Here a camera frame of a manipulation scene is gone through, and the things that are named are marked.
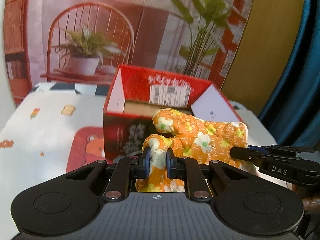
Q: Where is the white cartoon print tablecloth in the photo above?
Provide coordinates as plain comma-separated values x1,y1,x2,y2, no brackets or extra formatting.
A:
0,81,301,240

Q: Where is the orange floral oven mitt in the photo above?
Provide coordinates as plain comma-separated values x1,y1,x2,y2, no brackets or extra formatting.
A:
136,108,248,192

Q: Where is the printed living room backdrop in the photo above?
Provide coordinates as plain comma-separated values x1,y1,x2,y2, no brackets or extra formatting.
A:
3,0,253,104

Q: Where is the blue curtain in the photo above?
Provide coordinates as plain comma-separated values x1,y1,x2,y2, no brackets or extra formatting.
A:
259,0,319,148

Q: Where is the right hand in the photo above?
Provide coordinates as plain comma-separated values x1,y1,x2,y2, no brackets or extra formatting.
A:
291,184,319,215

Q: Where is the red strawberry cardboard box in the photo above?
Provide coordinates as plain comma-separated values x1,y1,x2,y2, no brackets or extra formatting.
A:
102,64,243,164

